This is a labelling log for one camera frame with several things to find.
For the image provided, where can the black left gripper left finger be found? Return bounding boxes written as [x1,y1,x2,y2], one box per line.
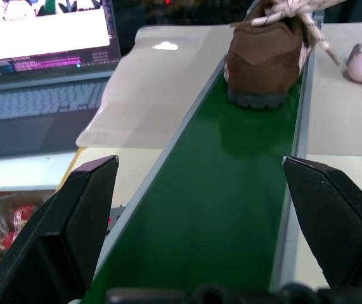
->
[0,155,120,304]

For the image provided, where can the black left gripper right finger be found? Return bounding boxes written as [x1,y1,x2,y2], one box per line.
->
[282,156,362,289]

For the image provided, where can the green conveyor belt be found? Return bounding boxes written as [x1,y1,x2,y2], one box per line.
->
[84,0,315,304]

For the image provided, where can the open grey laptop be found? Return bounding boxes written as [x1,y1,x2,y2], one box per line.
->
[0,0,123,159]

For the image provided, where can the brown suede shoe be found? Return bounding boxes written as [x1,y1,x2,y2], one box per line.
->
[224,0,340,111]

